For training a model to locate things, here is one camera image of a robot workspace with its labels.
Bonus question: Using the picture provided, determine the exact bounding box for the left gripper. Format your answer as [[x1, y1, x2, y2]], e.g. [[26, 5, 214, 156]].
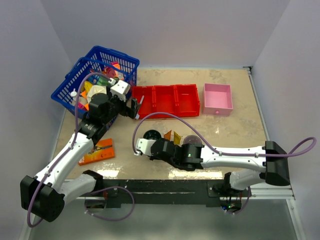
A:
[[102, 85, 141, 125]]

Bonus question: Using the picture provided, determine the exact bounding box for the orange toothpaste tube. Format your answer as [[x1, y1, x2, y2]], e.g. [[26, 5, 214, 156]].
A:
[[163, 130, 172, 141]]

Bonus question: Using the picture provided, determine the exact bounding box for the dark green mug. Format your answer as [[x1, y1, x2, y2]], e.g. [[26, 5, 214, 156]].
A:
[[143, 129, 162, 140]]

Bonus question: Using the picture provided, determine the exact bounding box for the yellow toothpaste tube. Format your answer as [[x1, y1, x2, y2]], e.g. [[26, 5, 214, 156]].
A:
[[173, 131, 182, 145]]

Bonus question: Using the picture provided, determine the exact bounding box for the grey-purple mug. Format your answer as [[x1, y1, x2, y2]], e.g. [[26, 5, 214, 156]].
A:
[[183, 135, 202, 145]]

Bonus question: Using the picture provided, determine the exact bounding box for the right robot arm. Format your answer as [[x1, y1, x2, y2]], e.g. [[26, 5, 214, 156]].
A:
[[150, 138, 290, 197]]

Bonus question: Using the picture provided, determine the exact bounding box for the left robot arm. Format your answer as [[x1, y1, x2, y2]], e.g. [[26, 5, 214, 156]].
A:
[[20, 93, 140, 228]]

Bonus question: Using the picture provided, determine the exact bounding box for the red left bin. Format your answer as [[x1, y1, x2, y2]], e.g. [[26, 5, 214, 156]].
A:
[[132, 86, 154, 119]]

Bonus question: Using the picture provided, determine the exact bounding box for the red bin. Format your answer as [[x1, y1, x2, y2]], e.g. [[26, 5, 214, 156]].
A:
[[132, 86, 154, 119], [176, 84, 200, 118], [152, 85, 176, 114]]

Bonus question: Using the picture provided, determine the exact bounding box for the red middle bin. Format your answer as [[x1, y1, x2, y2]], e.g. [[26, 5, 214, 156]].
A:
[[152, 85, 176, 114]]

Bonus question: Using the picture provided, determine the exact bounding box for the white crumpled pouch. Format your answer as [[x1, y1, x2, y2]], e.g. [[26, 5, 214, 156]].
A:
[[86, 85, 107, 102]]

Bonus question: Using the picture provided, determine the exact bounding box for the orange razor package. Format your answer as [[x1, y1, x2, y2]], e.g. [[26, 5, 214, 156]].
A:
[[78, 138, 116, 166]]

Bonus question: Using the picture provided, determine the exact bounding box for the red right bin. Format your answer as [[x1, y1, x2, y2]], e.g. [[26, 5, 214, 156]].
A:
[[176, 84, 200, 118]]

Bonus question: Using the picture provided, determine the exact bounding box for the blue plastic basket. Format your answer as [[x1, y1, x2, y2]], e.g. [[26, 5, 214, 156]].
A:
[[51, 45, 140, 114]]

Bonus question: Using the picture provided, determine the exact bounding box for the pink drawer box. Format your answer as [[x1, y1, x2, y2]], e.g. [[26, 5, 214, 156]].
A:
[[202, 83, 233, 116]]

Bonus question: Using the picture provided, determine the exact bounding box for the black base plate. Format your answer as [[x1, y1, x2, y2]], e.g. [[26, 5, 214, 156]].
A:
[[84, 178, 253, 210]]

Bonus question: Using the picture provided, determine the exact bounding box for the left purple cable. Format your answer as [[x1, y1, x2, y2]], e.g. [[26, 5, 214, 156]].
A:
[[26, 72, 117, 228]]

